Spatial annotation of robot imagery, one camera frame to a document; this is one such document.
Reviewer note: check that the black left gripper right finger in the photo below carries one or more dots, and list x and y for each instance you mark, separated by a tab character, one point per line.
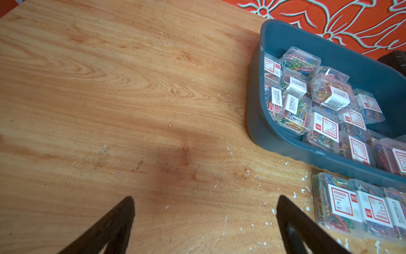
300	233

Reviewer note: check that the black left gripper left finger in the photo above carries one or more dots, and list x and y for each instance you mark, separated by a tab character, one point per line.
110	234

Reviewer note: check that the clear paper clip box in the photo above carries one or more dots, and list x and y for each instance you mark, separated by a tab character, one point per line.
336	205
332	93
356	150
300	61
295	114
396	203
323	130
368	107
375	214

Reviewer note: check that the blue plastic storage tray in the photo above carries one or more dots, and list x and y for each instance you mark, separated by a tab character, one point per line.
385	83

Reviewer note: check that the black plastic tool case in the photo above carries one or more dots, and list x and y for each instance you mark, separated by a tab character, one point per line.
395	59

